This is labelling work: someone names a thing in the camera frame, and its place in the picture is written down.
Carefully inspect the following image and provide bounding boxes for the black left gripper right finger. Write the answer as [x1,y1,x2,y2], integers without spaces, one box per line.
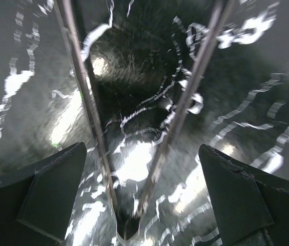
[198,144,289,245]

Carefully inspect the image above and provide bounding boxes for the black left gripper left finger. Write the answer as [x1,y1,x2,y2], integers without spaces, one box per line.
[0,142,87,246]

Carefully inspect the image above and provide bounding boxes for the metal tongs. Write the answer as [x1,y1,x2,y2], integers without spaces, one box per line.
[54,1,235,245]

